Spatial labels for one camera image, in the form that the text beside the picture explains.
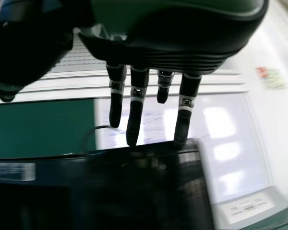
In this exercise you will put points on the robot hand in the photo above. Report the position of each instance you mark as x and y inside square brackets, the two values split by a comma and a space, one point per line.
[172, 31]

